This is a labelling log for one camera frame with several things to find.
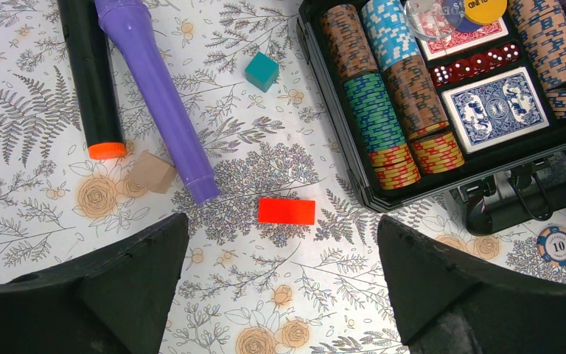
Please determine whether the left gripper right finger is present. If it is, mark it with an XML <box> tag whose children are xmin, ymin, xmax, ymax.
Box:
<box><xmin>377</xmin><ymin>216</ymin><xmax>566</xmax><ymax>353</ymax></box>

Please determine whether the black poker chip case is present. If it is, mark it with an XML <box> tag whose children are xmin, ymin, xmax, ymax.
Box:
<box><xmin>298</xmin><ymin>1</ymin><xmax>566</xmax><ymax>236</ymax></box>

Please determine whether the purple toy microphone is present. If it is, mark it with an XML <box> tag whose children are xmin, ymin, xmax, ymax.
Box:
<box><xmin>94</xmin><ymin>1</ymin><xmax>220</xmax><ymax>204</ymax></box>

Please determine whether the yellow dealer button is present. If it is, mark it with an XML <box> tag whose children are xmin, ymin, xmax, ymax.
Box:
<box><xmin>464</xmin><ymin>0</ymin><xmax>508</xmax><ymax>25</ymax></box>

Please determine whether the poker chip left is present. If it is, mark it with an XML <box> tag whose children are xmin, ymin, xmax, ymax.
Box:
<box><xmin>537</xmin><ymin>226</ymin><xmax>566</xmax><ymax>267</ymax></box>

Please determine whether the clear plastic disc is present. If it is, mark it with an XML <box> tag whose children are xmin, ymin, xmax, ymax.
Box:
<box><xmin>403</xmin><ymin>0</ymin><xmax>454</xmax><ymax>41</ymax></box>

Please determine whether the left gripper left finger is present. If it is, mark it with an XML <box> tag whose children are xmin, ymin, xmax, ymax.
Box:
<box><xmin>0</xmin><ymin>213</ymin><xmax>189</xmax><ymax>353</ymax></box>

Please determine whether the teal small cube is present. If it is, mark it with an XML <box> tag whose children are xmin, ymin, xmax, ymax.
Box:
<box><xmin>245</xmin><ymin>52</ymin><xmax>279</xmax><ymax>93</ymax></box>

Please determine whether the brown chip stack far left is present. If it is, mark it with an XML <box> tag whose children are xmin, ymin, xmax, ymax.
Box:
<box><xmin>319</xmin><ymin>4</ymin><xmax>421</xmax><ymax>190</ymax></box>

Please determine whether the floral table mat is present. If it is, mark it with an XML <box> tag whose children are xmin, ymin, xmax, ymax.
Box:
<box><xmin>0</xmin><ymin>0</ymin><xmax>566</xmax><ymax>354</ymax></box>

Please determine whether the small wooden block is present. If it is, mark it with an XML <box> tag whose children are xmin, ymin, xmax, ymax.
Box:
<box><xmin>128</xmin><ymin>151</ymin><xmax>178</xmax><ymax>194</ymax></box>

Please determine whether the blue small blind button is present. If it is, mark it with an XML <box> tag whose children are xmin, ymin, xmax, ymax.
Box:
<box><xmin>442</xmin><ymin>0</ymin><xmax>482</xmax><ymax>33</ymax></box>

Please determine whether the black microphone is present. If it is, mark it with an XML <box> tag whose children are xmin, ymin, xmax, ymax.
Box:
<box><xmin>57</xmin><ymin>0</ymin><xmax>126</xmax><ymax>160</ymax></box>

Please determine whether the red rectangular block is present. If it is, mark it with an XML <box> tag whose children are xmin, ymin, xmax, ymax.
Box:
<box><xmin>257</xmin><ymin>198</ymin><xmax>316</xmax><ymax>226</ymax></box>

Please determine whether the red playing card deck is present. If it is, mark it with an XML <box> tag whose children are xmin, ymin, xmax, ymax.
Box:
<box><xmin>419</xmin><ymin>18</ymin><xmax>509</xmax><ymax>60</ymax></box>

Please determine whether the blue playing card deck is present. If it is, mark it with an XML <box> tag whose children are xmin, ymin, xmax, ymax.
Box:
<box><xmin>441</xmin><ymin>66</ymin><xmax>549</xmax><ymax>154</ymax></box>

